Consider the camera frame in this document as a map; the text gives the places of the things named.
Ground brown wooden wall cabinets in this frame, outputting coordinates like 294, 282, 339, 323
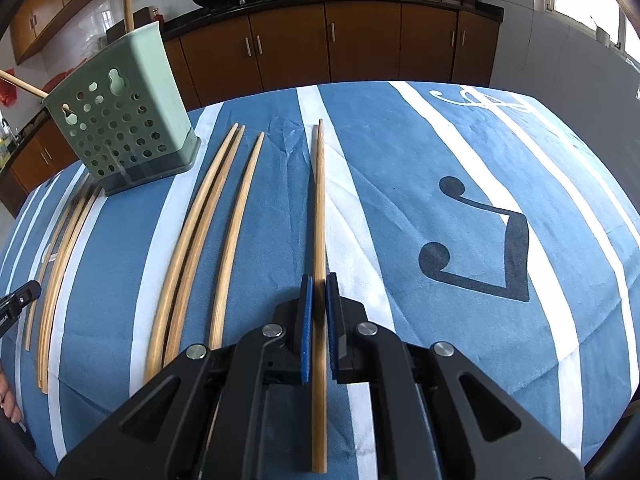
10, 0, 151, 65

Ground person's left hand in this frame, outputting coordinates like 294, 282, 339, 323
0, 365, 23, 423

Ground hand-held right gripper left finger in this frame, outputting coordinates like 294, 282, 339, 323
55, 275, 315, 480

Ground blue white striped tablecloth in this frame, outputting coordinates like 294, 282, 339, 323
0, 80, 640, 480

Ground green perforated utensil holder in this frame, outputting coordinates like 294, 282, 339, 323
41, 24, 202, 197

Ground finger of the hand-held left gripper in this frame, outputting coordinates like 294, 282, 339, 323
0, 280, 42, 337

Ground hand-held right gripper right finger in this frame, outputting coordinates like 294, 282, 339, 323
325, 272, 586, 480

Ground brown wooden base cabinets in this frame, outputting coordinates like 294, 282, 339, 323
0, 1, 501, 216

